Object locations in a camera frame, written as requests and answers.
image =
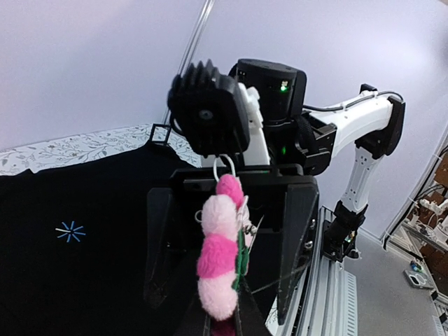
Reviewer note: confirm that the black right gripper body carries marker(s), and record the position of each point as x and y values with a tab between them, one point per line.
283	195

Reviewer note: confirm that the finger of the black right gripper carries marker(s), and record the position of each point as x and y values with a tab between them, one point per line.
162	250
298	212

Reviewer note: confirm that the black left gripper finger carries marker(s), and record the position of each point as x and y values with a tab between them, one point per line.
255	300

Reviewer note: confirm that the pink flower plush brooch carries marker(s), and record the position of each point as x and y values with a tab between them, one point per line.
224	258

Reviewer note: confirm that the black t-shirt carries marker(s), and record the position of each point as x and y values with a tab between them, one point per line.
74	246

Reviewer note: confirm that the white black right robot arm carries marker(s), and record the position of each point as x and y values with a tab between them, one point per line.
340	146

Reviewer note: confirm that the small black brooch stand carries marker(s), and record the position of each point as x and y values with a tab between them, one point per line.
160	134

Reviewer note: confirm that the floral patterned table mat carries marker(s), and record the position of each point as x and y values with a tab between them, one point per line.
81	148

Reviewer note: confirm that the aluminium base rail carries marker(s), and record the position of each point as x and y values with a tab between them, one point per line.
324	300

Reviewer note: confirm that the right aluminium frame post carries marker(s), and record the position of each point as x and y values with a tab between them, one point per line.
196	35

